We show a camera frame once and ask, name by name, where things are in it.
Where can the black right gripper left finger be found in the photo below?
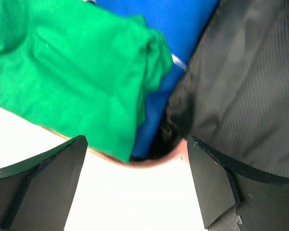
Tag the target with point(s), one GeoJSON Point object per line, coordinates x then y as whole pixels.
{"type": "Point", "coordinates": [36, 194]}

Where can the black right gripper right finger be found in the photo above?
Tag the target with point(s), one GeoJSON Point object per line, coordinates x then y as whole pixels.
{"type": "Point", "coordinates": [234, 196]}

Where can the pink suitcase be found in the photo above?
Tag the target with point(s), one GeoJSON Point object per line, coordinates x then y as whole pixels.
{"type": "Point", "coordinates": [235, 93]}

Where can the green t-shirt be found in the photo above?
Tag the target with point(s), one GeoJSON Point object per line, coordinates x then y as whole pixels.
{"type": "Point", "coordinates": [46, 51]}

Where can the blue zip jacket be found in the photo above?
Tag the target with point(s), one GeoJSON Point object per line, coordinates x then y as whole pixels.
{"type": "Point", "coordinates": [145, 48]}

